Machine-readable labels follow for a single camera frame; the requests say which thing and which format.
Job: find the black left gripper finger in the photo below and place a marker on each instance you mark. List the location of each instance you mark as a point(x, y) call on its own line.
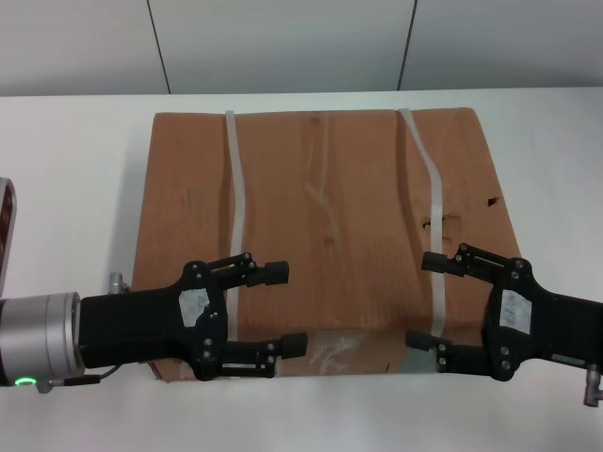
point(294, 345)

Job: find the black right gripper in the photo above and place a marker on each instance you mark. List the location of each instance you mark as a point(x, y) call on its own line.
point(551, 325)

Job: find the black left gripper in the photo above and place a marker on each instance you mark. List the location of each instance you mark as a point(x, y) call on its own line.
point(141, 325)

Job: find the brown cardboard box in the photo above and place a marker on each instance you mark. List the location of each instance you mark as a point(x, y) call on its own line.
point(330, 188)

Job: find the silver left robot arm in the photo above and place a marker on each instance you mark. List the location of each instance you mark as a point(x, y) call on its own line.
point(42, 329)

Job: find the grey rounded panel, red face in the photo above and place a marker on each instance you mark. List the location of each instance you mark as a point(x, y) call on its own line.
point(6, 226)

